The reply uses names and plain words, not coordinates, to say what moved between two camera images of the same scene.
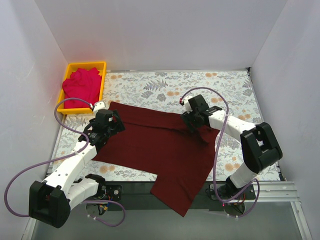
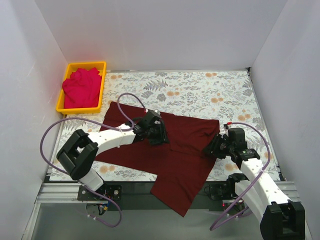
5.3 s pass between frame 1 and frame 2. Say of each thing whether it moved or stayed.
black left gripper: moved
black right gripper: moved
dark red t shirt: stayed
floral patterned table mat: stayed
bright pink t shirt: stayed
